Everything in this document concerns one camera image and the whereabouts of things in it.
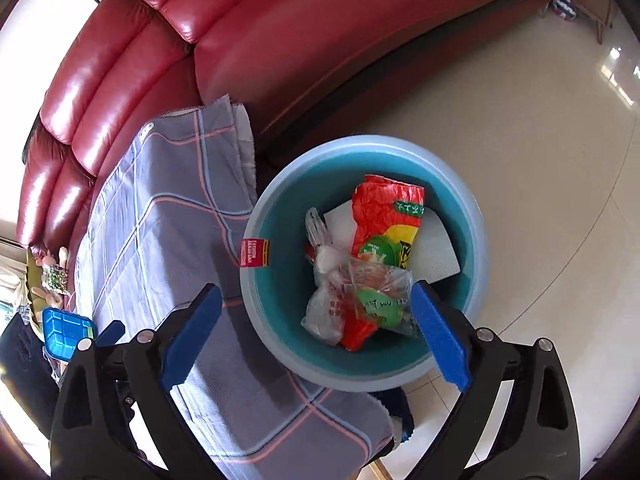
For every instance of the dark cloth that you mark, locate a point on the dark cloth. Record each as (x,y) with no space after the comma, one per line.
(25,370)

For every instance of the white paper towel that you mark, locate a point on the white paper towel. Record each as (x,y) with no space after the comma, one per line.
(435,250)

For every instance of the red leather sofa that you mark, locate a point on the red leather sofa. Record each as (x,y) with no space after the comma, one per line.
(300,60)

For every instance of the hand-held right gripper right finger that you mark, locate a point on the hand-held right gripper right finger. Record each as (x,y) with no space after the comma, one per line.
(442,335)

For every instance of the clear packet with green label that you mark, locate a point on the clear packet with green label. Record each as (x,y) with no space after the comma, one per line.
(377,305)

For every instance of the small blue and white ball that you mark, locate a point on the small blue and white ball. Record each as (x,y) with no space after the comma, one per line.
(562,7)

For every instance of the grey plaid cloth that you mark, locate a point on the grey plaid cloth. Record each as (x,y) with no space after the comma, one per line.
(165,200)

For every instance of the teal plastic bin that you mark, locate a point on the teal plastic bin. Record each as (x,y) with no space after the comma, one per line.
(280,320)

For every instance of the clear plastic bag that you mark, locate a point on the clear plastic bag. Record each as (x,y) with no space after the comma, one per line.
(325,305)

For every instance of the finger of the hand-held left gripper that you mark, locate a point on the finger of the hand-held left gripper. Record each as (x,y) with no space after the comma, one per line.
(111,332)

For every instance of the speckled snack packet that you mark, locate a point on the speckled snack packet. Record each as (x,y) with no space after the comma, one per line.
(55,279)

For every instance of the beige plush toy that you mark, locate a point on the beige plush toy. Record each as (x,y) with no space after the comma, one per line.
(50,300)

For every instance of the person's dark trousers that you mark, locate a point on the person's dark trousers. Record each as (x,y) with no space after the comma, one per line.
(400,410)

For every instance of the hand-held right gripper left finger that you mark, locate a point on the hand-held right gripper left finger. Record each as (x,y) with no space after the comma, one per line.
(192,340)

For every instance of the red plastic bag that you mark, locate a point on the red plastic bag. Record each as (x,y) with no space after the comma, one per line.
(380,205)

